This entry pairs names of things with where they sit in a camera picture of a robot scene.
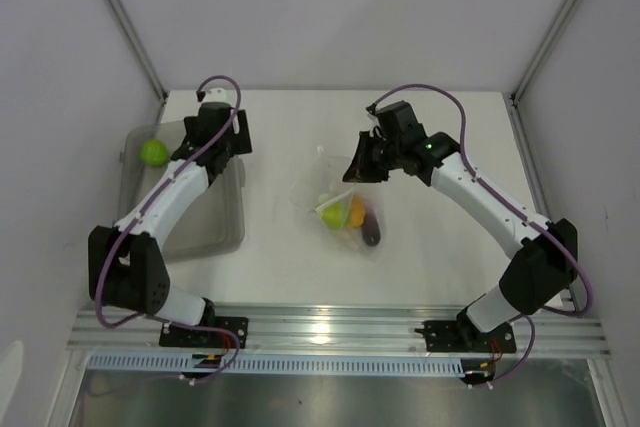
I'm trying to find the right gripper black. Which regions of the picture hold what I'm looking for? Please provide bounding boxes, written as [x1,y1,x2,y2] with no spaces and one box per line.
[343,131,403,184]

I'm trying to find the clear zip top bag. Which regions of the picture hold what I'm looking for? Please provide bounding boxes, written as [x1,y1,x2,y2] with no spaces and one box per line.
[289,145,386,262]

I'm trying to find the orange toy lemon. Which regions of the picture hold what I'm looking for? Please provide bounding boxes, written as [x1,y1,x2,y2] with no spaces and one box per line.
[346,196,366,228]

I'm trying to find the yellow-green toy pear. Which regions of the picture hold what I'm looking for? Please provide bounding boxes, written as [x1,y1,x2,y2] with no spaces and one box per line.
[320,200,350,231]

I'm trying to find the green toy fruit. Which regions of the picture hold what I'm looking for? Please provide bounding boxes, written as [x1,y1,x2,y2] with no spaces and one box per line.
[139,139,169,167]

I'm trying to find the purple toy eggplant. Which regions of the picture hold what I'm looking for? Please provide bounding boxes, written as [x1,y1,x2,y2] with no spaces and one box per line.
[360,211,381,247]

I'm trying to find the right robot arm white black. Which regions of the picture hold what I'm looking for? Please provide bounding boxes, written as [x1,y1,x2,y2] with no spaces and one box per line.
[343,101,578,351]

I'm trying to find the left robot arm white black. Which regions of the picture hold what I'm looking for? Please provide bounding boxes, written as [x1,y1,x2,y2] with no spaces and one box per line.
[88,102,252,347]

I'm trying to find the clear plastic container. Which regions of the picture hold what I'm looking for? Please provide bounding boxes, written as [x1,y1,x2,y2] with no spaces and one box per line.
[118,121,245,262]

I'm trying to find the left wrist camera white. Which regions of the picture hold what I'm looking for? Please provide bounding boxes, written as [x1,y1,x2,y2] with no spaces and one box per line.
[196,88,231,104]

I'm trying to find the left aluminium frame post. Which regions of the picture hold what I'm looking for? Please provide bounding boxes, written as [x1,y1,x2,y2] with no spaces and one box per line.
[104,0,167,100]

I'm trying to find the aluminium frame post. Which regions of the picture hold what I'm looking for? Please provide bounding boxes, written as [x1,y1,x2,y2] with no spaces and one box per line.
[104,0,167,100]
[508,0,614,101]

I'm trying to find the right aluminium frame post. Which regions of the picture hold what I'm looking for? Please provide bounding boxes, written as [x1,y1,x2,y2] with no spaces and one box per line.
[508,0,614,101]

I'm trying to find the aluminium mounting rail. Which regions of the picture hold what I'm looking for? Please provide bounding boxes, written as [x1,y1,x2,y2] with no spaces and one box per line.
[67,303,611,359]

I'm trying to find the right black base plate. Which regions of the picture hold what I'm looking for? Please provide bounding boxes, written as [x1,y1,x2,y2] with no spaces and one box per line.
[414,320,517,354]

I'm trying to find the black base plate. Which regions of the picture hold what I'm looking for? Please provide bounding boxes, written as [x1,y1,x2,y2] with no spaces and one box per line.
[159,316,249,349]
[414,320,517,354]

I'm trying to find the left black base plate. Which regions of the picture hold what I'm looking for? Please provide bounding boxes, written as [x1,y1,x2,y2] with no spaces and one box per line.
[159,316,249,349]

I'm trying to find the slotted white cable duct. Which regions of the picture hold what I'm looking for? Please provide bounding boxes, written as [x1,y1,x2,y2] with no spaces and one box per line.
[87,351,465,378]

